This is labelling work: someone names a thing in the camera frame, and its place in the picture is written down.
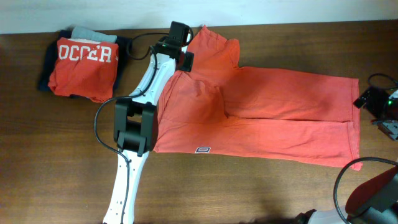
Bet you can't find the salmon red t-shirt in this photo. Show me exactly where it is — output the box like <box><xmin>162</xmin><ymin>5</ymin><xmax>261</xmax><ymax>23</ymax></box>
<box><xmin>155</xmin><ymin>27</ymin><xmax>360</xmax><ymax>167</ymax></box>

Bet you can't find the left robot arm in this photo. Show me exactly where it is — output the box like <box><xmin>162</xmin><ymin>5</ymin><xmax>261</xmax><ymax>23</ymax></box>
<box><xmin>103</xmin><ymin>22</ymin><xmax>194</xmax><ymax>224</ymax></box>

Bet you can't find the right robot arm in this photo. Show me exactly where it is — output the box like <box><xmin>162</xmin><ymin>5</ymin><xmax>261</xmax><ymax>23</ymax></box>
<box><xmin>292</xmin><ymin>86</ymin><xmax>397</xmax><ymax>224</ymax></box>

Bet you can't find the folded navy blue garment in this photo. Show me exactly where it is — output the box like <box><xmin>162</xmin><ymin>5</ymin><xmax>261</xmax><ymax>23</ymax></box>
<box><xmin>37</xmin><ymin>30</ymin><xmax>131</xmax><ymax>91</ymax></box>

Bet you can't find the folded grey garment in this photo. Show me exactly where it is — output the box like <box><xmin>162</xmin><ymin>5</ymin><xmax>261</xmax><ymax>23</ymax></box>
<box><xmin>71</xmin><ymin>26</ymin><xmax>118</xmax><ymax>43</ymax></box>

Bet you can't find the left black cable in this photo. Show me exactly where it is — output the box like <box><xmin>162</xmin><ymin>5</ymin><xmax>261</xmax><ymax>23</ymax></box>
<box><xmin>93</xmin><ymin>27</ymin><xmax>195</xmax><ymax>224</ymax></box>

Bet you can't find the black cable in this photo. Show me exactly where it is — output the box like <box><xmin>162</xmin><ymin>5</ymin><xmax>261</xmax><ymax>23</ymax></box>
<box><xmin>332</xmin><ymin>73</ymin><xmax>398</xmax><ymax>224</ymax></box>
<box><xmin>93</xmin><ymin>27</ymin><xmax>195</xmax><ymax>224</ymax></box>

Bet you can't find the right black cable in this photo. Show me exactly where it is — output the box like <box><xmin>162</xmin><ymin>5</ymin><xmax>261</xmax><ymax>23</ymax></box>
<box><xmin>332</xmin><ymin>73</ymin><xmax>398</xmax><ymax>224</ymax></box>

